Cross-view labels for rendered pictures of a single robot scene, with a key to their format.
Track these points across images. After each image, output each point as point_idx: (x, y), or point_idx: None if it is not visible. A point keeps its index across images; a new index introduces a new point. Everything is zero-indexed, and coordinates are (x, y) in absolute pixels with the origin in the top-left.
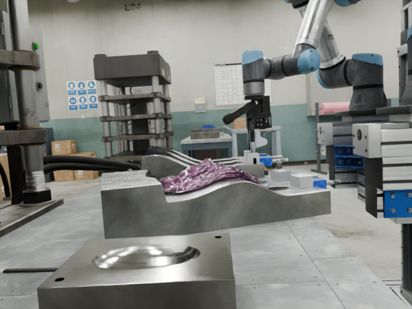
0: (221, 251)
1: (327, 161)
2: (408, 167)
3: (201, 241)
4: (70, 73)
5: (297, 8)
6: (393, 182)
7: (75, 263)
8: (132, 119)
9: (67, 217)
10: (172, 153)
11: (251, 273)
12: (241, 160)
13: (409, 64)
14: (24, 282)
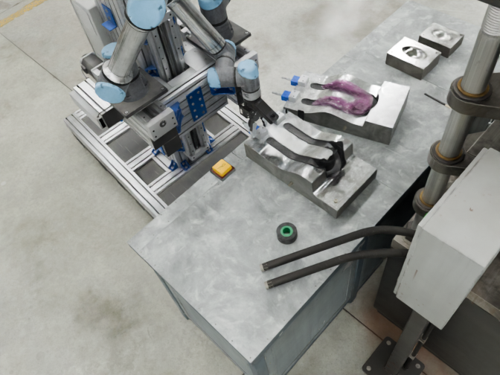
0: (397, 45)
1: (158, 146)
2: None
3: (397, 51)
4: None
5: (155, 28)
6: None
7: (431, 57)
8: None
9: (408, 156)
10: (314, 155)
11: (377, 63)
12: (277, 129)
13: (222, 18)
14: (439, 94)
